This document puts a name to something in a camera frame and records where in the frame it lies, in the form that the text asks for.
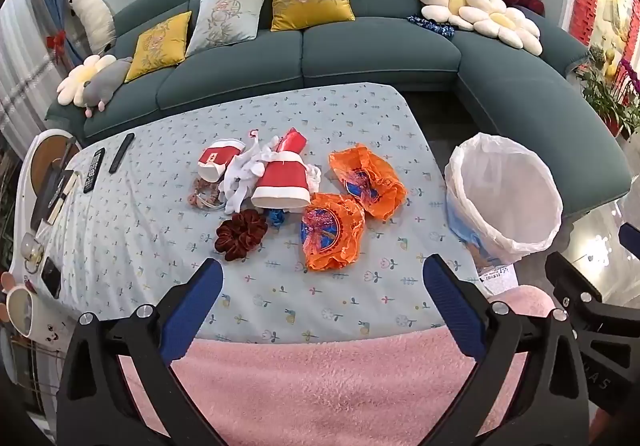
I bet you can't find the bin with white liner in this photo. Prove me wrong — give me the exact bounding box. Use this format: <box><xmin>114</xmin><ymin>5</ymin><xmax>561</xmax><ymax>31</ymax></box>
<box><xmin>444</xmin><ymin>132</ymin><xmax>564</xmax><ymax>267</ymax></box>

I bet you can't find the white sheer curtain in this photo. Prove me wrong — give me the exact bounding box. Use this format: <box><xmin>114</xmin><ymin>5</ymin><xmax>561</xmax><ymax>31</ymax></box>
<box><xmin>0</xmin><ymin>0</ymin><xmax>66</xmax><ymax>157</ymax></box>

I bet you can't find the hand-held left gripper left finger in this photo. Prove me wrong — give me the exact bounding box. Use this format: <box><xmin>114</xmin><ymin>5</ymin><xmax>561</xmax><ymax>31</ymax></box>
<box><xmin>56</xmin><ymin>257</ymin><xmax>226</xmax><ymax>446</ymax></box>

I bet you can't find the black remote control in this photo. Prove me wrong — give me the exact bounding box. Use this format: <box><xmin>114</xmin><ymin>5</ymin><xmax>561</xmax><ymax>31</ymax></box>
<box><xmin>109</xmin><ymin>133</ymin><xmax>136</xmax><ymax>175</ymax></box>
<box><xmin>82</xmin><ymin>147</ymin><xmax>106</xmax><ymax>194</ymax></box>

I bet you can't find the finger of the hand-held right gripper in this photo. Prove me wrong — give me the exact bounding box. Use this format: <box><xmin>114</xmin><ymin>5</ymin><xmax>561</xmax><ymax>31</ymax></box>
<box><xmin>544</xmin><ymin>251</ymin><xmax>609</xmax><ymax>323</ymax></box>
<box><xmin>618</xmin><ymin>223</ymin><xmax>640</xmax><ymax>261</ymax></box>

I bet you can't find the pink fleece cloth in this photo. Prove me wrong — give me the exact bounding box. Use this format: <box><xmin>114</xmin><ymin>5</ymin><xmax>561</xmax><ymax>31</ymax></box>
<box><xmin>117</xmin><ymin>286</ymin><xmax>556</xmax><ymax>446</ymax></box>

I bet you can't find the white tissue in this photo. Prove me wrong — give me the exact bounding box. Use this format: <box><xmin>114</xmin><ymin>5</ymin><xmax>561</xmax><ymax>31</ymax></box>
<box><xmin>222</xmin><ymin>136</ymin><xmax>321</xmax><ymax>215</ymax></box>

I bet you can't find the white panda plush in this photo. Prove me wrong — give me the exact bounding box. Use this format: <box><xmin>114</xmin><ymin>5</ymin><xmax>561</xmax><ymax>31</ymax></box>
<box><xmin>63</xmin><ymin>0</ymin><xmax>117</xmax><ymax>55</ymax></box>

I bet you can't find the pale blue embroidered cushion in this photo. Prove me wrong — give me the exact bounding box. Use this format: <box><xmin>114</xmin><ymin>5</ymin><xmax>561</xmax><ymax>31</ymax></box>
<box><xmin>185</xmin><ymin>0</ymin><xmax>269</xmax><ymax>59</ymax></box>

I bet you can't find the pale blue floral tablecloth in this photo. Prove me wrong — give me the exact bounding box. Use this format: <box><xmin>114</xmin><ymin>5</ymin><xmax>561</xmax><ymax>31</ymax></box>
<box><xmin>15</xmin><ymin>83</ymin><xmax>488</xmax><ymax>344</ymax></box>

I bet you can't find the green potted plant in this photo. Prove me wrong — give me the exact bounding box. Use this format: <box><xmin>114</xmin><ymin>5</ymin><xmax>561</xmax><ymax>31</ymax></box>
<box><xmin>575</xmin><ymin>46</ymin><xmax>640</xmax><ymax>141</ymax></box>

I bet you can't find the orange plastic bag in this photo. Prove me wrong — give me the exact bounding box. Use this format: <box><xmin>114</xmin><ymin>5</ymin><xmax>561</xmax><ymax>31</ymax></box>
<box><xmin>328</xmin><ymin>145</ymin><xmax>407</xmax><ymax>221</ymax></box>
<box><xmin>301</xmin><ymin>193</ymin><xmax>366</xmax><ymax>271</ymax></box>

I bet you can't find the purple orchid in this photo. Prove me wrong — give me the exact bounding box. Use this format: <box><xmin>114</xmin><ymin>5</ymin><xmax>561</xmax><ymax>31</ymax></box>
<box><xmin>620</xmin><ymin>58</ymin><xmax>640</xmax><ymax>96</ymax></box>

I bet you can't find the dark notebook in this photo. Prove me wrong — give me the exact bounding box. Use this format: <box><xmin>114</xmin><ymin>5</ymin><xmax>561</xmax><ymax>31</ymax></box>
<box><xmin>30</xmin><ymin>166</ymin><xmax>81</xmax><ymax>230</ymax></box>

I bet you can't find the white bear face mug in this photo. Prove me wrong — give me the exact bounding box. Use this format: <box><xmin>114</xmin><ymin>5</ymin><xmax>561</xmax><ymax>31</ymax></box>
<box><xmin>0</xmin><ymin>271</ymin><xmax>68</xmax><ymax>344</ymax></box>

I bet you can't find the blue patterned cloth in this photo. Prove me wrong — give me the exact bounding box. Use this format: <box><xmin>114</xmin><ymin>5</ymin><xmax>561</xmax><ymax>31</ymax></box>
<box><xmin>406</xmin><ymin>14</ymin><xmax>456</xmax><ymax>37</ymax></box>

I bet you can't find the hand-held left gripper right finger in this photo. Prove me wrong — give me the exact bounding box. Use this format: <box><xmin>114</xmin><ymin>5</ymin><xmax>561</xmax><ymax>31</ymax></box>
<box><xmin>422</xmin><ymin>253</ymin><xmax>592</xmax><ymax>446</ymax></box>

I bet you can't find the small red paper cup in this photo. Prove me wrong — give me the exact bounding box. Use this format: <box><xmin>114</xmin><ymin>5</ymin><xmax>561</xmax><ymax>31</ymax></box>
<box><xmin>196</xmin><ymin>141</ymin><xmax>246</xmax><ymax>183</ymax></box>

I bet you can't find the brown hair tie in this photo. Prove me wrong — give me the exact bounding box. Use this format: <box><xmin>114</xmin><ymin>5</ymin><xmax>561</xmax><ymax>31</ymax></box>
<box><xmin>187</xmin><ymin>177</ymin><xmax>226</xmax><ymax>211</ymax></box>

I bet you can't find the black phone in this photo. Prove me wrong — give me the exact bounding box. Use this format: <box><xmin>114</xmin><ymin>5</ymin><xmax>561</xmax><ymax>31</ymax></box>
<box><xmin>40</xmin><ymin>256</ymin><xmax>63</xmax><ymax>300</ymax></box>

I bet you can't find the clear glass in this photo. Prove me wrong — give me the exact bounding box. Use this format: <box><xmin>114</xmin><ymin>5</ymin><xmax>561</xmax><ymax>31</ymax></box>
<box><xmin>20</xmin><ymin>232</ymin><xmax>47</xmax><ymax>275</ymax></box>

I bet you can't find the red curtain bow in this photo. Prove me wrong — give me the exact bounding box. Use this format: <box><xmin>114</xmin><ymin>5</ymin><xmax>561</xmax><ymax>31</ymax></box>
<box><xmin>47</xmin><ymin>28</ymin><xmax>69</xmax><ymax>61</ymax></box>

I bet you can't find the dark red velvet scrunchie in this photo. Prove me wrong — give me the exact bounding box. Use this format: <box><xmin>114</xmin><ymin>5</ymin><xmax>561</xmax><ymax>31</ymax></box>
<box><xmin>215</xmin><ymin>208</ymin><xmax>268</xmax><ymax>261</ymax></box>

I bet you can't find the large red paper cup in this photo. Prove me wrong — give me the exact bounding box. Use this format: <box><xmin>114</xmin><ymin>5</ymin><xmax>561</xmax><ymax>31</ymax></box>
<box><xmin>251</xmin><ymin>153</ymin><xmax>312</xmax><ymax>211</ymax></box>

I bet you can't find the teal corner sofa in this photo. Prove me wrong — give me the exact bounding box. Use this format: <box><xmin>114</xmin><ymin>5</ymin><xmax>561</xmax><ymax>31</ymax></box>
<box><xmin>44</xmin><ymin>0</ymin><xmax>633</xmax><ymax>227</ymax></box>

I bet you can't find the white round side table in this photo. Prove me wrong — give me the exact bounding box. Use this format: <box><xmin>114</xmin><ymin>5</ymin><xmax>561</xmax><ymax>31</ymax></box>
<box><xmin>0</xmin><ymin>128</ymin><xmax>86</xmax><ymax>367</ymax></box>

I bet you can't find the grey plush mouse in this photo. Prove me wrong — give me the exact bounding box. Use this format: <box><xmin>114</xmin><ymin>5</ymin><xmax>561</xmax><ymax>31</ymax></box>
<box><xmin>80</xmin><ymin>56</ymin><xmax>133</xmax><ymax>118</ymax></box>

